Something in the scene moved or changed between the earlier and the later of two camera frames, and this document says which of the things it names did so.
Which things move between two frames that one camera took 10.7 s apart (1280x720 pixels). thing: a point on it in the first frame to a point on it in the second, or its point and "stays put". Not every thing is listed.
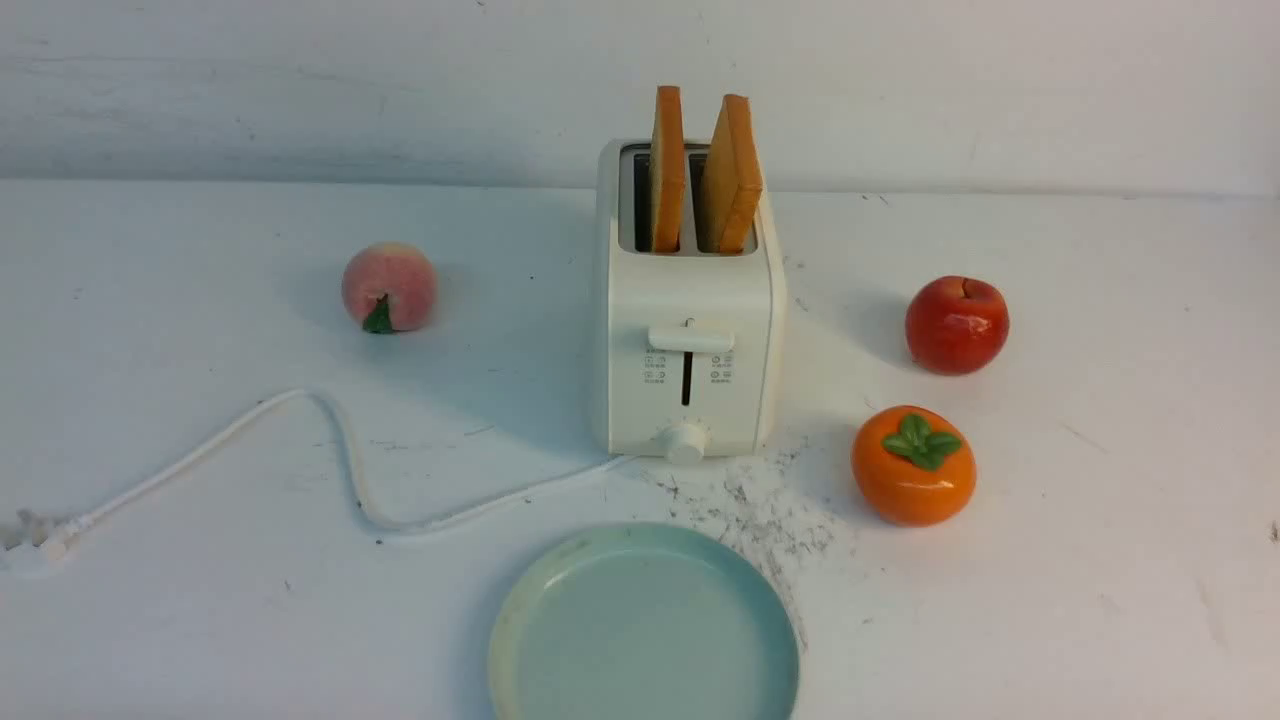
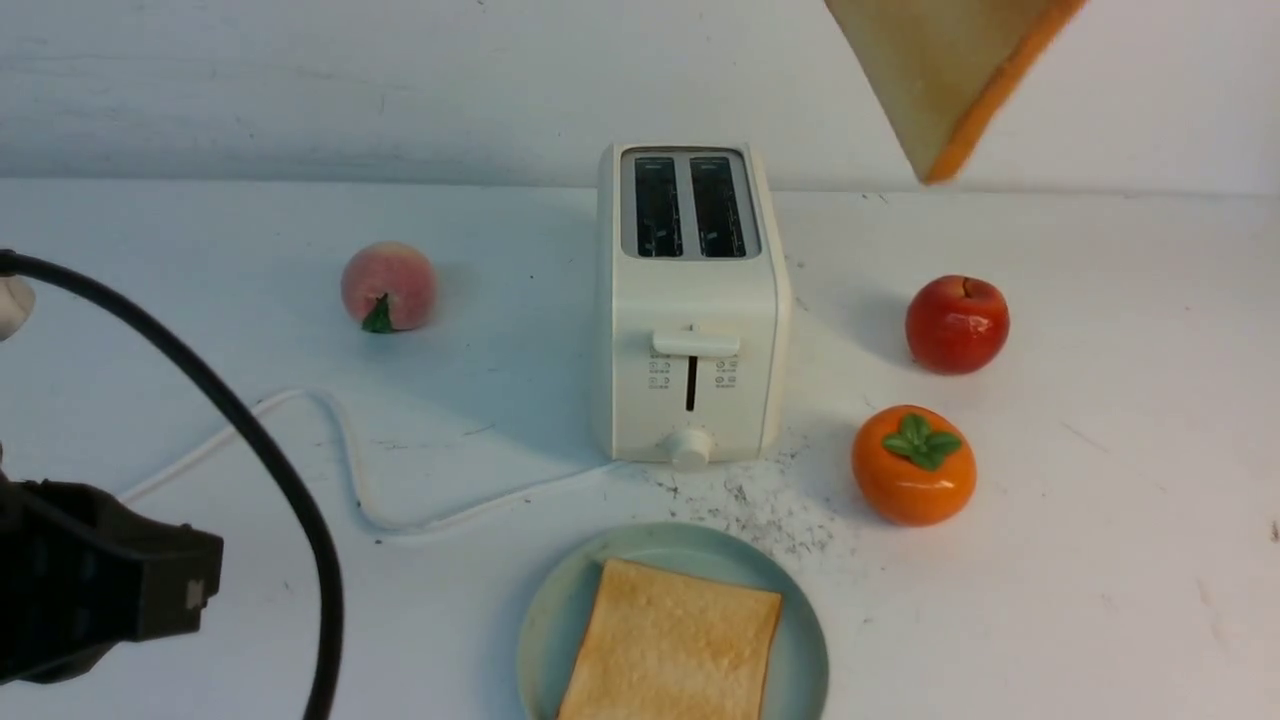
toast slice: [668, 172] to [664, 645]
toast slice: [731, 184] to [935, 70]
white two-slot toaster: [690, 348] stays put
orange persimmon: [913, 466] stays put
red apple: [957, 325] stays put
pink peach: [389, 287] stays put
